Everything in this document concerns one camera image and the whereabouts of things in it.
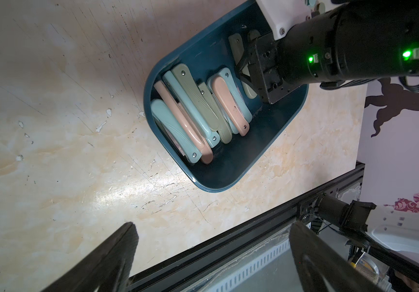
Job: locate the olive green fruit knife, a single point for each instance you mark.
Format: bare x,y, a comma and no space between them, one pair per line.
204,102

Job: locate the light teal fruit knife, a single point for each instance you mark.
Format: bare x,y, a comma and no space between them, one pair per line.
191,109

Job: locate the short pink fruit knife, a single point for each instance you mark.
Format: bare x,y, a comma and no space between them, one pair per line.
229,105

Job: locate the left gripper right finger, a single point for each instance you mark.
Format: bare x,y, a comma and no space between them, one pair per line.
317,264

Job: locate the teal plastic storage box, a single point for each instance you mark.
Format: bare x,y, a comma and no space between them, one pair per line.
205,54

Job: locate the long pink fruit knife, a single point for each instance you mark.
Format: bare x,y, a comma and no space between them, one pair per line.
193,134

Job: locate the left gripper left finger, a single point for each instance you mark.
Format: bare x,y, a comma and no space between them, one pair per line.
106,268

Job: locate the white slotted cable duct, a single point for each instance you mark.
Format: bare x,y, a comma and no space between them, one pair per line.
229,283

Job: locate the mint fruit knife in box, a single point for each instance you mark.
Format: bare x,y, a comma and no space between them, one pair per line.
172,127

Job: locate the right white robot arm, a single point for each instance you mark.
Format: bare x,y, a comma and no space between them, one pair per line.
355,43

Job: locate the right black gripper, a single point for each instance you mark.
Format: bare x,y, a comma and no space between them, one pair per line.
274,68

